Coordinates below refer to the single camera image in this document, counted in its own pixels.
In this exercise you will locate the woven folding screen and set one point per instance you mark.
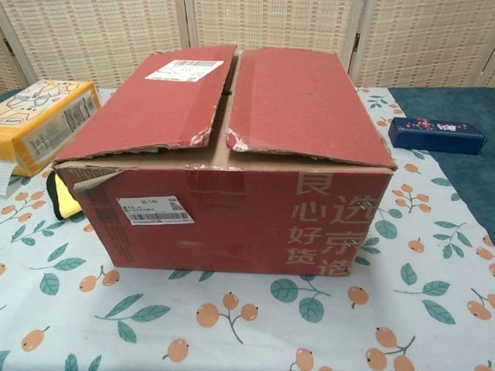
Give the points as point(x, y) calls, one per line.
point(270, 27)

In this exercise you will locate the yellow cartoon tissue pack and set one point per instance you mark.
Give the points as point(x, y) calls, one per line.
point(42, 123)

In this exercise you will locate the floral print tablecloth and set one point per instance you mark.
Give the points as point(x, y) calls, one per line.
point(154, 328)

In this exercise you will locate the dark blue rectangular box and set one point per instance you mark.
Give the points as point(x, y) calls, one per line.
point(437, 135)

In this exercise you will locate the yellow cloth with black edge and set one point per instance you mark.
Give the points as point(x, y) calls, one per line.
point(67, 201)

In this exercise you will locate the red cardboard box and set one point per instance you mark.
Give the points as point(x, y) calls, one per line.
point(232, 216)

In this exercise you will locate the white blister packet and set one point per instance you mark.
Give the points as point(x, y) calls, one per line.
point(7, 179)

